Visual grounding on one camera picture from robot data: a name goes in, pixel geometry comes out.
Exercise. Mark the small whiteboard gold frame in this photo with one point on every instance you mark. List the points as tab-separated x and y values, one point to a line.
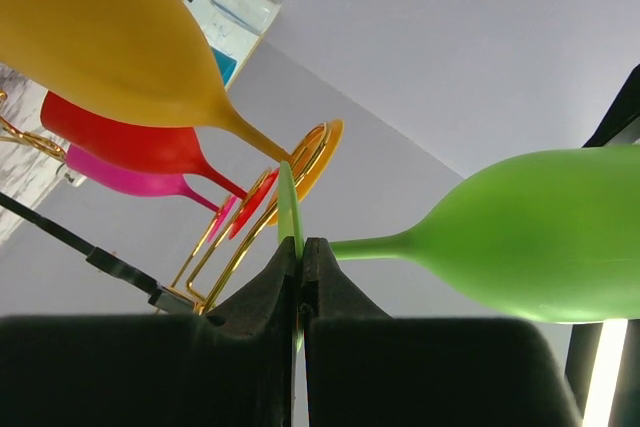
224	35

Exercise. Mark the yellow wine glass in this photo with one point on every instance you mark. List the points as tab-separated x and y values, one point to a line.
140	62

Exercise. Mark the red wine glass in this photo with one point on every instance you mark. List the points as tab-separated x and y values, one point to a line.
145	149

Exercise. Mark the green wine glass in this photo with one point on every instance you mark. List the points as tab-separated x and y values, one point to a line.
549	236

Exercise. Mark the pink wine glass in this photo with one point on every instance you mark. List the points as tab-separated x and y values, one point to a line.
144	184

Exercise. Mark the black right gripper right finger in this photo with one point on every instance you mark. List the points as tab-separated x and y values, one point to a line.
366	368

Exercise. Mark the blue wine glass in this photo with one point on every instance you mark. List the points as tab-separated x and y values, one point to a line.
226	65

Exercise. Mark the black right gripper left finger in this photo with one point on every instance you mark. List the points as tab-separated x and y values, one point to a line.
230	367

